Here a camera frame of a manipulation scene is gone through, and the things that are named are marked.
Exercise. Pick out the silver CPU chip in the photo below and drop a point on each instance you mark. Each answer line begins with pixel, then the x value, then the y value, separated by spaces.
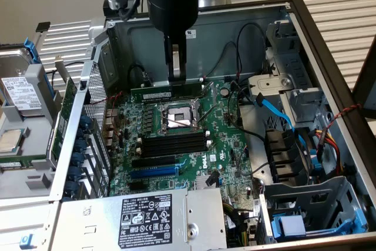
pixel 10 140

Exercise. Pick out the green Dell motherboard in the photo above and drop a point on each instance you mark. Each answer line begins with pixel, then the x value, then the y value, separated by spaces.
pixel 223 145

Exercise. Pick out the black box behind case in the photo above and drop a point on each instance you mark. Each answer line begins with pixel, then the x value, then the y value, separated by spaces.
pixel 104 8

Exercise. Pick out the silver chipset heatsink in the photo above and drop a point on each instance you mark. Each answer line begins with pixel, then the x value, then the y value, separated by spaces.
pixel 201 183

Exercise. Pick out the blue disk caddy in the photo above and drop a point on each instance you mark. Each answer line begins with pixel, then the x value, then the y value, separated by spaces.
pixel 290 224

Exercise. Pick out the silver hard disk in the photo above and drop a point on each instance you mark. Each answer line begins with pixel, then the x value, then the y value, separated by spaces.
pixel 11 66

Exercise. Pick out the blue card retention clip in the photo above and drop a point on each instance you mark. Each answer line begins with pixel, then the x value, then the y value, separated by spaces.
pixel 80 145
pixel 75 173
pixel 70 189
pixel 85 122
pixel 77 159

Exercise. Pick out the blue expansion slot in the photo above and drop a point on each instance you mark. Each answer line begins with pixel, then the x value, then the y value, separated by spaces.
pixel 152 172

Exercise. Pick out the round coin battery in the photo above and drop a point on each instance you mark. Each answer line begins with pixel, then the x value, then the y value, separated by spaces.
pixel 225 91

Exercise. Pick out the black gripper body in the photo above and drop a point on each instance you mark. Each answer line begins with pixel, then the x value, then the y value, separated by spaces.
pixel 173 7

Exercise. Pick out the metal disk bay cage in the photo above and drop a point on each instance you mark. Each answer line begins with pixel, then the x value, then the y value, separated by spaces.
pixel 296 195

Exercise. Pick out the open metal PC case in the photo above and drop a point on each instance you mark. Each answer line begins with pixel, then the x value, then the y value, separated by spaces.
pixel 211 54

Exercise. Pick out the black capped white post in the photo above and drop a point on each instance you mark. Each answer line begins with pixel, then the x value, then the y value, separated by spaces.
pixel 42 26

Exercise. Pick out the green RAM stick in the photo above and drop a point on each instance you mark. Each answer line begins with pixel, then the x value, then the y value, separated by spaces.
pixel 152 95
pixel 13 164

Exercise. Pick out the metal CPU socket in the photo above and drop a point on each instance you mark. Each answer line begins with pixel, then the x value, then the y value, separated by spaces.
pixel 176 117

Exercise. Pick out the blue plastic latch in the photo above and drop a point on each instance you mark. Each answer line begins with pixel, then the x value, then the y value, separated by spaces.
pixel 26 240

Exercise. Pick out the black framed panel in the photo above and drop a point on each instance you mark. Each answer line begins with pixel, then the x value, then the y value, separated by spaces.
pixel 364 71

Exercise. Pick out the grey parts rack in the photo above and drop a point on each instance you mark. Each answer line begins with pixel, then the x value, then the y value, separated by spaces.
pixel 38 145

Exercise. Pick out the blue disk bracket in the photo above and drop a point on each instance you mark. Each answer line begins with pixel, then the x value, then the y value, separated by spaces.
pixel 30 49

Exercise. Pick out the black fan shroud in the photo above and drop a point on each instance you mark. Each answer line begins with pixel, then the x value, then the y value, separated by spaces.
pixel 282 151

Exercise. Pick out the short black expansion slot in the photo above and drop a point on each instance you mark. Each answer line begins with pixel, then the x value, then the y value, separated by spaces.
pixel 136 185

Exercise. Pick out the silver power supply with label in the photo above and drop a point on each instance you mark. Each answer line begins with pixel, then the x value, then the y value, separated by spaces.
pixel 97 221

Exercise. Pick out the green graphics card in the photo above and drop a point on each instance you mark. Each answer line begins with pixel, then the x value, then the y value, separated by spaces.
pixel 63 110

